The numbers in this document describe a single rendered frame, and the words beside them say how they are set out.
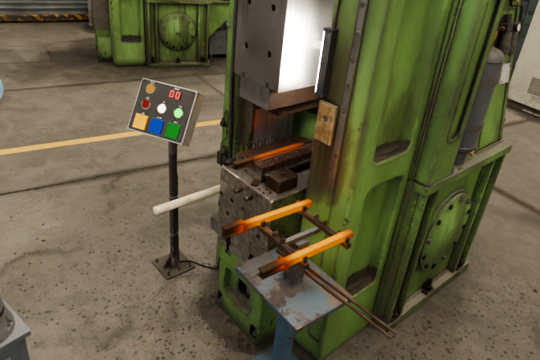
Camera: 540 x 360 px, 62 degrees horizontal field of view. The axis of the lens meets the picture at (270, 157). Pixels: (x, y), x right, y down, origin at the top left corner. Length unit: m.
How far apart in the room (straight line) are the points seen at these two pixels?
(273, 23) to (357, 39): 0.34
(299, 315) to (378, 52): 0.99
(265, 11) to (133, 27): 5.07
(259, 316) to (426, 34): 1.54
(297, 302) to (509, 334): 1.62
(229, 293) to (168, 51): 4.84
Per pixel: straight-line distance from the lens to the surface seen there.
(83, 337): 2.66
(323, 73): 1.78
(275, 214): 1.75
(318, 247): 1.62
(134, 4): 6.76
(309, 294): 1.83
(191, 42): 6.90
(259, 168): 2.02
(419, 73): 2.01
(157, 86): 2.40
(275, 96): 1.89
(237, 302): 2.53
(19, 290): 3.00
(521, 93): 7.17
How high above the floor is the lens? 1.96
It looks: 27 degrees down
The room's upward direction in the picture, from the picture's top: 6 degrees clockwise
